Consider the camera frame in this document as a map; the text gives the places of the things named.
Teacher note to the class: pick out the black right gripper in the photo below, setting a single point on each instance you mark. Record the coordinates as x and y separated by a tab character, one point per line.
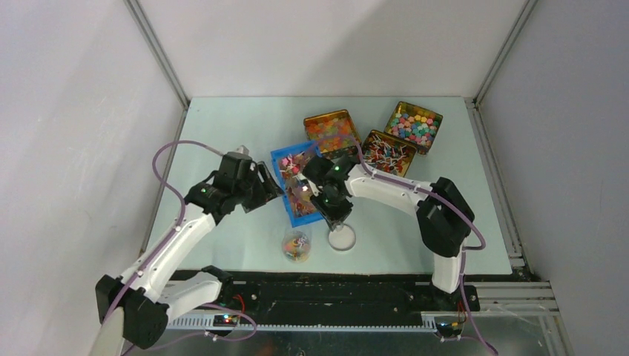
334	216

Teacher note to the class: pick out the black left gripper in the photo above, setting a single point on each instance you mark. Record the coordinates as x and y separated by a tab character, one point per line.
267	189

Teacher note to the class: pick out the blue plastic candy bin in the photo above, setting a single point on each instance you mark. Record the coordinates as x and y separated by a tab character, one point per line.
288	164

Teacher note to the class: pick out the clear plastic jar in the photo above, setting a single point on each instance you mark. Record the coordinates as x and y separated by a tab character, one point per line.
296	245

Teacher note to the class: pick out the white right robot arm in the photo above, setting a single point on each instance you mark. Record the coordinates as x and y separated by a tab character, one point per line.
443	216

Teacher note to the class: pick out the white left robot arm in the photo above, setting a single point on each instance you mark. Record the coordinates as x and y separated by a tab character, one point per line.
138	305

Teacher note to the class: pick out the tin of orange candies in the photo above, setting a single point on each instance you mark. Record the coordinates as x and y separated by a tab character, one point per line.
335	132

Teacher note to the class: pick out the tin of wrapped candies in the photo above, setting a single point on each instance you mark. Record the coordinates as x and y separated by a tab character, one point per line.
388	153

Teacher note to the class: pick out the tin of pastel candies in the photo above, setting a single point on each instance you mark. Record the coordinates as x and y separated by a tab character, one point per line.
415	125

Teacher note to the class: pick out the white jar lid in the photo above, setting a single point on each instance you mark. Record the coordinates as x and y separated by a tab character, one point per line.
342	240

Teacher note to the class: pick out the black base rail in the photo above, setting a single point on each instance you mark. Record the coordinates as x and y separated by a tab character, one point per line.
310	297

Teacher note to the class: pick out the grey slotted cable duct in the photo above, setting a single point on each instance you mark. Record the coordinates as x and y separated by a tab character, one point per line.
228	322

